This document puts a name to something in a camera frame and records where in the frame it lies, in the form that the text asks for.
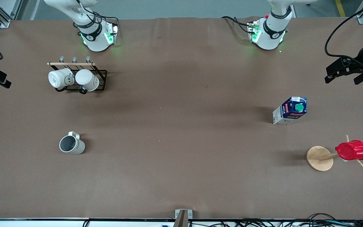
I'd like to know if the blue milk carton green cap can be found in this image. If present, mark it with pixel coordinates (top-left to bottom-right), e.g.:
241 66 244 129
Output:
272 96 308 126

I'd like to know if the grey mug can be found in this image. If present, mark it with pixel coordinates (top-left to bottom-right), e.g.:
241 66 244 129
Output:
59 131 86 155

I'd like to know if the red plastic cup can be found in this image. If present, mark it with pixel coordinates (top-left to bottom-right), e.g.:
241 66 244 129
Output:
335 140 363 161

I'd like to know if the white mug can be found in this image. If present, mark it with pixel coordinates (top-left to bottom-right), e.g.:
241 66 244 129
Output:
48 68 75 90
75 69 100 94

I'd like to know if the wooden mug tree stand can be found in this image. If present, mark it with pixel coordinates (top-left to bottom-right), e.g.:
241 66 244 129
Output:
306 135 363 172

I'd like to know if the black wire mug rack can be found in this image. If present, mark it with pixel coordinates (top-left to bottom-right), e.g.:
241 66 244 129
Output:
47 56 108 94

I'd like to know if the black left arm base cable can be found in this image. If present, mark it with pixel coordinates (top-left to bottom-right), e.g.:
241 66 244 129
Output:
221 15 255 34

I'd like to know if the black arm base cable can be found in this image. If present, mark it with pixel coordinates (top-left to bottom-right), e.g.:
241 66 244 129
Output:
221 15 255 34
74 0 120 30

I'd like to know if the black right arm base cable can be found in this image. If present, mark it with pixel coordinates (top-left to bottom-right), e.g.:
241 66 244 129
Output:
74 0 120 30

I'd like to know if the black cable bundle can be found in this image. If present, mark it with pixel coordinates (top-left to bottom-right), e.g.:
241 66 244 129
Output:
188 213 363 227

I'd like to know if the grey metal bracket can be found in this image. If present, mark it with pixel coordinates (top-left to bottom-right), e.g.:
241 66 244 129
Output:
175 209 193 227

